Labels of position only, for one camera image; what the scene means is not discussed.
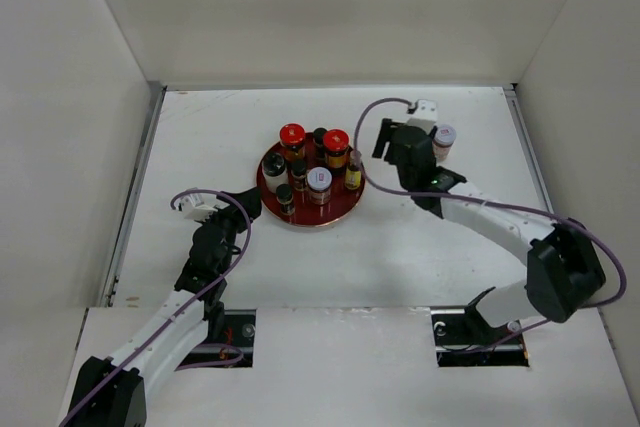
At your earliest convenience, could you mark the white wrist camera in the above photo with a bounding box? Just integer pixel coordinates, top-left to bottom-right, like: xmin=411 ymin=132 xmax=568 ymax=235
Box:
xmin=406 ymin=99 xmax=438 ymax=134
xmin=178 ymin=192 xmax=215 ymax=222

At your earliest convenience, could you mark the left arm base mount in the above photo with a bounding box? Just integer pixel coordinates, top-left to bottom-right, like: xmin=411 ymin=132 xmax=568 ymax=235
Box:
xmin=178 ymin=310 xmax=257 ymax=369

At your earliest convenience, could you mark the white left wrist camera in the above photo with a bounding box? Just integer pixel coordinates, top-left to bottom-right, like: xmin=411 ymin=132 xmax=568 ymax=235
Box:
xmin=178 ymin=192 xmax=215 ymax=222

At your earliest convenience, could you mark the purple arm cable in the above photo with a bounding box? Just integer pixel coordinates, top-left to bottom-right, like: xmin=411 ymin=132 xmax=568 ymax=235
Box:
xmin=57 ymin=188 xmax=252 ymax=427
xmin=352 ymin=97 xmax=628 ymax=353

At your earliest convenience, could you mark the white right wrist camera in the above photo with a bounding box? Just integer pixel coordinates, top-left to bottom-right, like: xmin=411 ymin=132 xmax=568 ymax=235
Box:
xmin=406 ymin=99 xmax=438 ymax=134

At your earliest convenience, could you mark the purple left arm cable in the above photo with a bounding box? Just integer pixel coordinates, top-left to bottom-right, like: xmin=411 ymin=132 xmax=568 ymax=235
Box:
xmin=57 ymin=188 xmax=252 ymax=427

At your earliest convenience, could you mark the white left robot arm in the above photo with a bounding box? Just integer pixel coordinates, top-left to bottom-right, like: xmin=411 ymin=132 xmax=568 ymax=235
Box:
xmin=60 ymin=188 xmax=262 ymax=426

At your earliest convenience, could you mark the red round tray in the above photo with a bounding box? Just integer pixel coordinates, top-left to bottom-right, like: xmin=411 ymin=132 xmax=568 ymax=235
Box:
xmin=256 ymin=143 xmax=366 ymax=228

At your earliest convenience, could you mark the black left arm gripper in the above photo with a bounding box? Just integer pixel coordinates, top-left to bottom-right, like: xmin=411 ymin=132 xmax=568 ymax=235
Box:
xmin=195 ymin=188 xmax=260 ymax=275

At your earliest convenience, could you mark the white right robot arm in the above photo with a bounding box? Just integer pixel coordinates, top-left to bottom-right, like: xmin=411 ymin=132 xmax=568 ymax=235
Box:
xmin=372 ymin=119 xmax=606 ymax=343

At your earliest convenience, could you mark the red lid chili sauce jar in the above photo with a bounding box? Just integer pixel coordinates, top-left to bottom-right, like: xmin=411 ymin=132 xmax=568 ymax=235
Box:
xmin=279 ymin=123 xmax=306 ymax=164

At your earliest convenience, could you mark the small black cap spice bottle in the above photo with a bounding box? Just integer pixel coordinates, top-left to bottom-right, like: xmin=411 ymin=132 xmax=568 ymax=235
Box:
xmin=312 ymin=127 xmax=327 ymax=163

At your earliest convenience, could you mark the clear jar white powder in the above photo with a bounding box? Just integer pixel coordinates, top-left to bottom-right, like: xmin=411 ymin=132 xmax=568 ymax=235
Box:
xmin=261 ymin=152 xmax=289 ymax=194

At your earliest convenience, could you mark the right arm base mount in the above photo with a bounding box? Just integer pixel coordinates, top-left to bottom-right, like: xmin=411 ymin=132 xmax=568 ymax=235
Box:
xmin=431 ymin=308 xmax=529 ymax=368

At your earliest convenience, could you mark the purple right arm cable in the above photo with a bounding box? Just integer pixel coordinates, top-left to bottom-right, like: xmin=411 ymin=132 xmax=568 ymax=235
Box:
xmin=352 ymin=97 xmax=628 ymax=353

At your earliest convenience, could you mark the yellow label oil bottle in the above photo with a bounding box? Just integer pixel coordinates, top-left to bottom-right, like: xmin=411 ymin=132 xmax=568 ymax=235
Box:
xmin=344 ymin=149 xmax=362 ymax=191

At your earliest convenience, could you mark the white lid sauce jar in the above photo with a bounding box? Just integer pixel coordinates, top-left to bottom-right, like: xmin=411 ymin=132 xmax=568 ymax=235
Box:
xmin=306 ymin=167 xmax=333 ymax=205

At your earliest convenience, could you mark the black cap pepper bottle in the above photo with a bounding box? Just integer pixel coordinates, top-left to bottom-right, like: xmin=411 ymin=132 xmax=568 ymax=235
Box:
xmin=276 ymin=184 xmax=295 ymax=217

